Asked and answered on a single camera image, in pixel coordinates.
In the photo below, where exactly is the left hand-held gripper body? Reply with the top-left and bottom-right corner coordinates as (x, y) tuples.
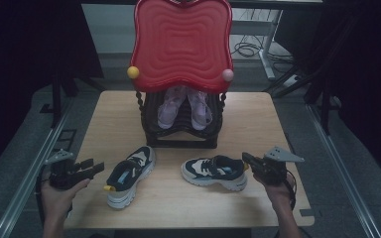
(44, 149), (82, 191)

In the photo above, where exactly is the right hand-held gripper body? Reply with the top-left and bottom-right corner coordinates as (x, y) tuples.
(249, 146), (306, 186)

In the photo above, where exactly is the navy and white sneaker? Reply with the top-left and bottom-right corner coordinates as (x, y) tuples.
(181, 155), (249, 192)
(103, 145), (157, 210)

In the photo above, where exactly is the purple child's shoe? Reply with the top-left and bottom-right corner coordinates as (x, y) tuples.
(186, 87), (213, 132)
(156, 85), (189, 130)

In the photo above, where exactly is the red and black shoe rack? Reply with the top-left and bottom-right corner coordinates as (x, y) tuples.
(126, 0), (235, 150)

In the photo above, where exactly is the person's right hand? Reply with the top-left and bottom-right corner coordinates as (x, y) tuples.
(252, 172), (296, 207)

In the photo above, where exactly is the person's left hand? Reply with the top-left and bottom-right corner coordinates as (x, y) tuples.
(40, 178), (91, 220)

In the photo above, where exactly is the black metal stand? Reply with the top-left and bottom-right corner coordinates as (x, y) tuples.
(263, 13), (358, 136)
(39, 63), (106, 129)

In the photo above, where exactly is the white power strip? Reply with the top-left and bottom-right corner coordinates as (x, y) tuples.
(282, 73), (305, 89)

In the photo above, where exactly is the black curtain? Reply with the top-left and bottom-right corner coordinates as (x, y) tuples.
(0, 0), (105, 182)
(274, 0), (381, 196)

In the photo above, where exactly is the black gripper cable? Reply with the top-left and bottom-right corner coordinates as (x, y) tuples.
(34, 164), (73, 227)
(272, 169), (299, 238)

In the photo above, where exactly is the metal floor rail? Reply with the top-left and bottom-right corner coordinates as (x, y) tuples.
(0, 98), (75, 238)
(306, 102), (381, 238)

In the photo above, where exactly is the bundle of floor cables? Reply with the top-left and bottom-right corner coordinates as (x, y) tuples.
(230, 32), (296, 65)

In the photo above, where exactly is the white desk frame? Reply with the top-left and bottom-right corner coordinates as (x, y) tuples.
(229, 9), (285, 81)

